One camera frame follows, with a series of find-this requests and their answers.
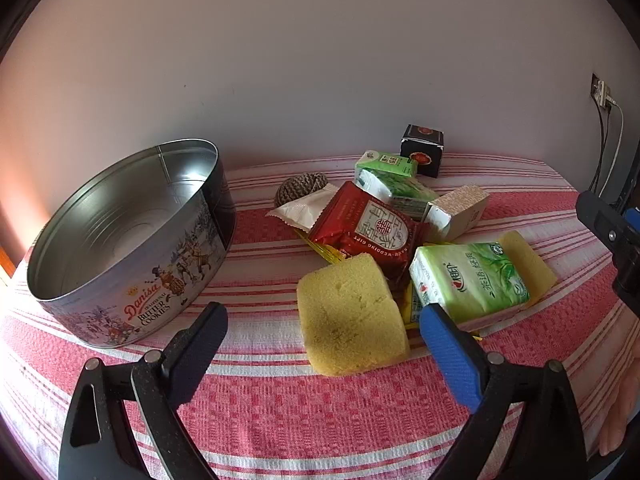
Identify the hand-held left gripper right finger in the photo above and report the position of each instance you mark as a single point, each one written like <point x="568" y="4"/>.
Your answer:
<point x="450" y="355"/>

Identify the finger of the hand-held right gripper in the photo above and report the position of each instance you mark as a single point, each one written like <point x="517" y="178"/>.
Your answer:
<point x="607" y="232"/>
<point x="634" y="220"/>

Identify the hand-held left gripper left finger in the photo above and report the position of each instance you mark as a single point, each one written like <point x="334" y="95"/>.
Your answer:
<point x="200" y="340"/>

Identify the yellow snack packet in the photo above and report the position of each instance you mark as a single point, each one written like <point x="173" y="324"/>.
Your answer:
<point x="411" y="310"/>
<point x="325" y="252"/>

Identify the round printed cookie tin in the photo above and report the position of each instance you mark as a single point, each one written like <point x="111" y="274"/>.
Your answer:
<point x="150" y="290"/>

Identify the large green tissue pack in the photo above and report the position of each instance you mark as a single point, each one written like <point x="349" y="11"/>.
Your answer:
<point x="470" y="280"/>

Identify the thin yellow sponge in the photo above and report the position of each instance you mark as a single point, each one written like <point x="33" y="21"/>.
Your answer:
<point x="535" y="265"/>

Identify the pink red snack packet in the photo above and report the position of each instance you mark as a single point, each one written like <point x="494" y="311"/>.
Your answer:
<point x="400" y="280"/>

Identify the thick yellow sponge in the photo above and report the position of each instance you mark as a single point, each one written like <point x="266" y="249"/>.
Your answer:
<point x="350" y="320"/>

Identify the red patterned packet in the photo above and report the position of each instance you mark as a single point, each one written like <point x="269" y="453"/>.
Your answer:
<point x="370" y="225"/>

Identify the white snack wrapper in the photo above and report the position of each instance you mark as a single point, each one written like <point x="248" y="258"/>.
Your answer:
<point x="300" y="210"/>

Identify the green white tissue pack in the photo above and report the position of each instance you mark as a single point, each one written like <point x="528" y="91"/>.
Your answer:
<point x="405" y="192"/>

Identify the brown scrubber ball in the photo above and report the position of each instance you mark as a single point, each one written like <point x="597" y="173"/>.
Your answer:
<point x="297" y="187"/>

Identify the black cardboard box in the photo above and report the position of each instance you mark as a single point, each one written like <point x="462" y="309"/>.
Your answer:
<point x="422" y="155"/>

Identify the small green tissue pack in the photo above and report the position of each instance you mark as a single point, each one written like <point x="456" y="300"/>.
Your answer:
<point x="385" y="162"/>

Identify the person's right hand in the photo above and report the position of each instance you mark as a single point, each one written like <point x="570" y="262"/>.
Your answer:
<point x="622" y="410"/>

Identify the red white striped cloth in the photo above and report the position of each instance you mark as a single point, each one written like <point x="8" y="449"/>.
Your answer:
<point x="300" y="410"/>

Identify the white plug adapter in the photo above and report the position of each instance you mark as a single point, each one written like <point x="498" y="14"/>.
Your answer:
<point x="606" y="96"/>

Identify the wooden door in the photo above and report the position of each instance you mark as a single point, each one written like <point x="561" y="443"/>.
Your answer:
<point x="5" y="265"/>

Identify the wall socket plate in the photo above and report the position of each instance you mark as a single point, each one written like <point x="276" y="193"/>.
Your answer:
<point x="595" y="85"/>

